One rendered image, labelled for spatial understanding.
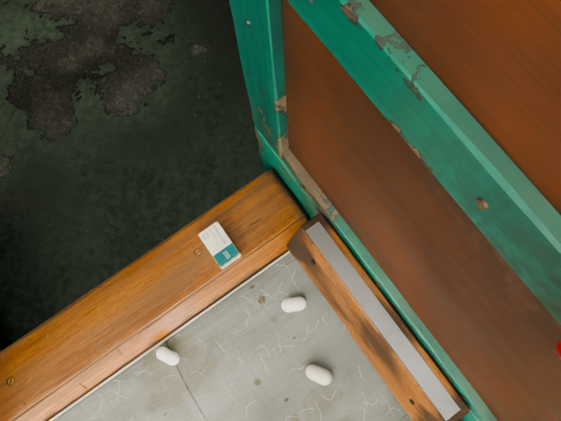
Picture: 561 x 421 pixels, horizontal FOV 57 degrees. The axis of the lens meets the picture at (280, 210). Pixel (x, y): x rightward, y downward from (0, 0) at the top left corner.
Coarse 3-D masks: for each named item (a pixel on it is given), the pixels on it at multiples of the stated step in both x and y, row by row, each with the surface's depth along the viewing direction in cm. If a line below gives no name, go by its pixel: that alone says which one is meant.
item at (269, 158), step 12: (264, 144) 75; (264, 156) 82; (276, 156) 72; (264, 168) 89; (276, 168) 79; (288, 180) 76; (300, 192) 73; (312, 204) 70; (312, 216) 77; (468, 420) 67
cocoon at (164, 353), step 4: (160, 348) 74; (164, 348) 74; (168, 348) 74; (156, 352) 74; (160, 352) 74; (164, 352) 74; (168, 352) 74; (172, 352) 74; (160, 356) 73; (164, 356) 73; (168, 356) 73; (172, 356) 73; (176, 356) 74; (164, 360) 73; (168, 360) 73; (172, 360) 73; (176, 360) 73; (172, 364) 73
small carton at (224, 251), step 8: (216, 224) 75; (200, 232) 75; (208, 232) 75; (216, 232) 75; (224, 232) 75; (208, 240) 75; (216, 240) 75; (224, 240) 75; (208, 248) 75; (216, 248) 74; (224, 248) 74; (232, 248) 74; (216, 256) 74; (224, 256) 74; (232, 256) 74; (224, 264) 74
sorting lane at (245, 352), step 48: (240, 288) 77; (288, 288) 77; (192, 336) 76; (240, 336) 76; (288, 336) 75; (336, 336) 75; (144, 384) 74; (192, 384) 74; (240, 384) 74; (288, 384) 74; (336, 384) 73; (384, 384) 73
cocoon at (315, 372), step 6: (312, 366) 72; (318, 366) 73; (306, 372) 72; (312, 372) 72; (318, 372) 72; (324, 372) 72; (330, 372) 73; (312, 378) 72; (318, 378) 72; (324, 378) 72; (330, 378) 72; (324, 384) 72
